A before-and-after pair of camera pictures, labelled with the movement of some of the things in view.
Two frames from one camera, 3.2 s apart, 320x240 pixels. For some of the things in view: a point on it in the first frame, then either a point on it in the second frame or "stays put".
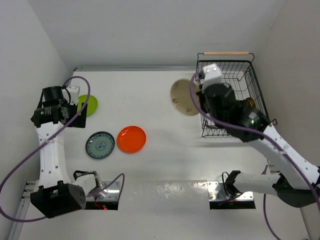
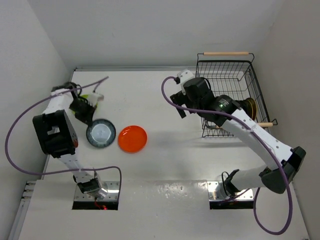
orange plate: x=131 y=139 stays put
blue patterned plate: x=100 y=145 -> x=101 y=133
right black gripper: x=201 y=96 -> x=179 y=98
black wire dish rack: x=237 y=70 stays put
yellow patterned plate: x=251 y=102 stays put
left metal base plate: x=113 y=191 stays put
